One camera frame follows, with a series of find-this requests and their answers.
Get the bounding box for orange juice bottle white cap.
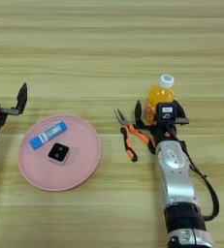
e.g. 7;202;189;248
144;74;176;127

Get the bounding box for pink round plate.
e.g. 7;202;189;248
17;113;103;193

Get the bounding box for small black square white-based block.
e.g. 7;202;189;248
48;142;71;166

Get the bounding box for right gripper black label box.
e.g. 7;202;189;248
155;102;179;126

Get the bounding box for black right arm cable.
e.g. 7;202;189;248
170;123;221;223

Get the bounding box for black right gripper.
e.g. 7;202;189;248
134;99;191;147

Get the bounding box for orange black needle-nose pliers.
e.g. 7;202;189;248
113;108;157;164

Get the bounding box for blue white glue stick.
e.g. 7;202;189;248
28;120;69;151

